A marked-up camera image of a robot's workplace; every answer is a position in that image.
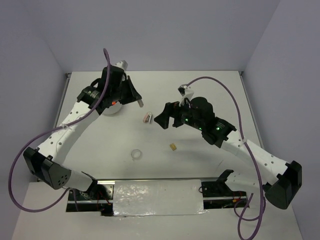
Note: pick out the clear tape roll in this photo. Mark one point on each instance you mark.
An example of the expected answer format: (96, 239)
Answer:
(136, 154)

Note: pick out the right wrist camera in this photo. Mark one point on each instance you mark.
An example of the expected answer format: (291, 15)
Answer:
(186, 93)

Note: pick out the white round divided organizer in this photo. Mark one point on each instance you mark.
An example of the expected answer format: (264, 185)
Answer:
(112, 110)

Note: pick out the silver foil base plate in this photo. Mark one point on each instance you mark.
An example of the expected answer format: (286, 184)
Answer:
(157, 197)

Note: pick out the tan small eraser block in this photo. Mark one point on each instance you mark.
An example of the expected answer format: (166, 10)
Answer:
(173, 146)

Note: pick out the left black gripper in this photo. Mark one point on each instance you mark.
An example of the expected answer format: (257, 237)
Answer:
(133, 95)

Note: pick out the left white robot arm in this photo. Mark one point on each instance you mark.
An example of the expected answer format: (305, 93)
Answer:
(46, 160)

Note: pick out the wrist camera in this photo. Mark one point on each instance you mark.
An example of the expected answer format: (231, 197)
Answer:
(122, 64)
(186, 93)

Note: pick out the grey eraser piece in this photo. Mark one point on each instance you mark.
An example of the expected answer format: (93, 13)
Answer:
(140, 103)

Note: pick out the pink mini stapler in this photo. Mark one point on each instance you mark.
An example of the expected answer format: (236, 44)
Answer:
(148, 118)

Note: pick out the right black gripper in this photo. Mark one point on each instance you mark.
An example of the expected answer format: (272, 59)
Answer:
(171, 109)

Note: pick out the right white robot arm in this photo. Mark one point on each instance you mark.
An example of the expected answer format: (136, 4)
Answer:
(281, 180)

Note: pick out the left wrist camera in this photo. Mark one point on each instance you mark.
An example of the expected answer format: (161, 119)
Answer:
(122, 64)

